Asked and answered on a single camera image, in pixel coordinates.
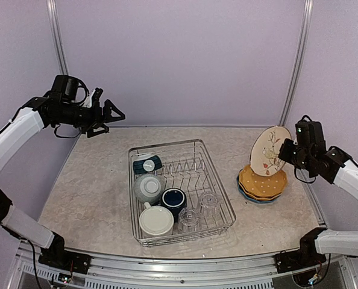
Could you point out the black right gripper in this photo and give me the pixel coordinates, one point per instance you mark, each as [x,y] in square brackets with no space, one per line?
[284,153]

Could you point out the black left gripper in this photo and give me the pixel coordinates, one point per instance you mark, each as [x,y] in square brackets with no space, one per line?
[97,118]

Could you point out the cream bird pattern plate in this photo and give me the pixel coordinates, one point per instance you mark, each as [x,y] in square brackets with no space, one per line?
[264,160]

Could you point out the blue polka dot plate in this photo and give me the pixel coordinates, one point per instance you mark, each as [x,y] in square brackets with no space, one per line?
[256,201]

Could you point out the yellow polka dot plate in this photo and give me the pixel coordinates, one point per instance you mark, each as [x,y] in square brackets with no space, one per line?
[266,185]
[251,195]

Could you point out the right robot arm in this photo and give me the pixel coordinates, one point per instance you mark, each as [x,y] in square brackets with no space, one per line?
[337,193]

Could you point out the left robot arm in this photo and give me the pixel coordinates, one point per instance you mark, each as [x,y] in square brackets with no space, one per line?
[20,156]

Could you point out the teal white ceramic bowl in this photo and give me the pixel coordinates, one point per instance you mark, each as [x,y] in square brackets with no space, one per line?
[146,163]

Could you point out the grey striped ceramic bowl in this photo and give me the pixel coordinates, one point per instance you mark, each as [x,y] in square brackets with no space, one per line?
[148,188]

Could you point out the dark blue mug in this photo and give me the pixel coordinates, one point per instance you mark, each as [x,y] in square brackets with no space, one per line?
[174,200]

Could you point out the white ceramic mug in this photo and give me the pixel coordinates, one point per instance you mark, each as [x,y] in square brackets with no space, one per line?
[156,221]

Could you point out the clear glass right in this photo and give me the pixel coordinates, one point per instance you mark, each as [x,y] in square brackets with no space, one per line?
[208,204]

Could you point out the clear glass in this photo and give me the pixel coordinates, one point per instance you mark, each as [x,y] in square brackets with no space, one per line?
[208,204]
[189,220]

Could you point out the clear glass left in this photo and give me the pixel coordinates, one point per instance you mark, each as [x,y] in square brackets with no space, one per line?
[189,220]

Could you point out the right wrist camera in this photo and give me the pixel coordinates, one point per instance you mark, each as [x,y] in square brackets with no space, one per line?
[309,133]

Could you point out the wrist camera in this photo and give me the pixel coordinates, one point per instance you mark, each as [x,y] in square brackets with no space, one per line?
[65,88]
[309,133]

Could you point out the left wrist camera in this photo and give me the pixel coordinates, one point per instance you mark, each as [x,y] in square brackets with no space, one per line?
[65,88]

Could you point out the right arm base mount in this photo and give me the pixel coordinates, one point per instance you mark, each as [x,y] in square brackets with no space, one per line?
[299,256]

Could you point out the metal wire dish rack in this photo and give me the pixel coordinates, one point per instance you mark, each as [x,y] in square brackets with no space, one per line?
[185,165]

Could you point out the right aluminium corner post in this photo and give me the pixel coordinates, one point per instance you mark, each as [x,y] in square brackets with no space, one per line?
[298,61]

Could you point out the aluminium corner post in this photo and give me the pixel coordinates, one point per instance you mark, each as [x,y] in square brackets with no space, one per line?
[298,61]
[56,36]

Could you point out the left aluminium corner post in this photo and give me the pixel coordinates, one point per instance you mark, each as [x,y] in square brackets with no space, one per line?
[56,36]

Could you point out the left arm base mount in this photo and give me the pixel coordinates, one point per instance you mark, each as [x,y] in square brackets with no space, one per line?
[58,257]

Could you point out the aluminium front rail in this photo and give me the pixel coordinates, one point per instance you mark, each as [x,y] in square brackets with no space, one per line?
[112,271]

